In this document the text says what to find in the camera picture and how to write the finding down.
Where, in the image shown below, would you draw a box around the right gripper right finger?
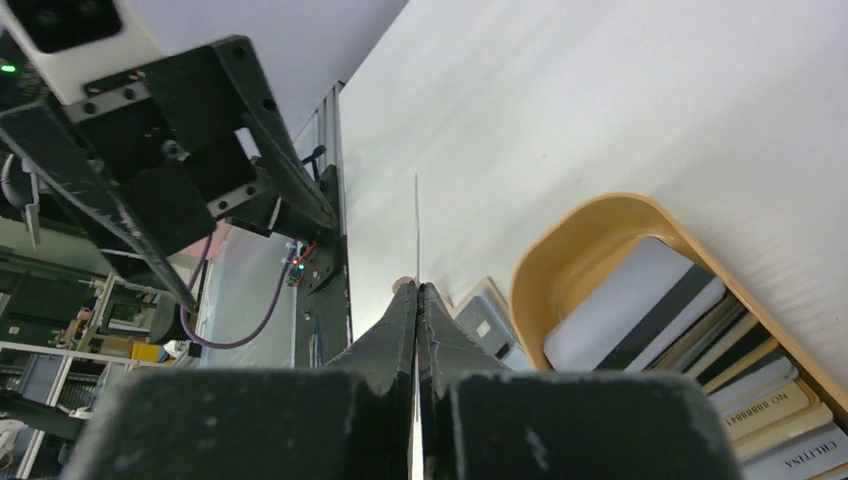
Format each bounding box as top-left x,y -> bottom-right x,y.
418,283 -> 742,479

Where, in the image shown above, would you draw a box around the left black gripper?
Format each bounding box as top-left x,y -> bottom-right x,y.
1,36 -> 337,311

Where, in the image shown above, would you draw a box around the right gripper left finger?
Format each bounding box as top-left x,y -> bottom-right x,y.
63,282 -> 418,479

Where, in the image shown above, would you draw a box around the thin white card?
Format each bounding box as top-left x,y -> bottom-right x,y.
412,173 -> 425,480

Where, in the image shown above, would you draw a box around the wooden card tray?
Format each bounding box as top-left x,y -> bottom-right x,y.
414,278 -> 532,374

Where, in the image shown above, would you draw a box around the tan oval card holder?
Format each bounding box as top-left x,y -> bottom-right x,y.
508,192 -> 848,480

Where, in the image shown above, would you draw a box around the cards in holder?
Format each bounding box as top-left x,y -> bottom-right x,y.
543,237 -> 847,479

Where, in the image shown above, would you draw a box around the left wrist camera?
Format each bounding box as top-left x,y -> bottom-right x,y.
1,0 -> 164,105

